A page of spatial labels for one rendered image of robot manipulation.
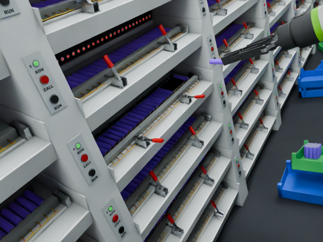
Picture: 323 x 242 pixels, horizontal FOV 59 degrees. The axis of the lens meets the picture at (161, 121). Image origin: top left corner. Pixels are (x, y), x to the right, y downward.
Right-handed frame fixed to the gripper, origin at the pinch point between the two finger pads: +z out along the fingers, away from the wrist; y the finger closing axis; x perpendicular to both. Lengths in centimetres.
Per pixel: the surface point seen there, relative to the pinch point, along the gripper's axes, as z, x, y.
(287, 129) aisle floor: 26, 75, -79
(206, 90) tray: 16.1, 9.2, -1.3
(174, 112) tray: 18.3, 6.8, 18.7
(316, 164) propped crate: -1, 67, -29
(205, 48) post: 12.2, -5.2, -6.9
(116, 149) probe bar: 20.0, 3.3, 45.3
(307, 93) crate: 20, 73, -125
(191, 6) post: 10.1, -21.0, -6.7
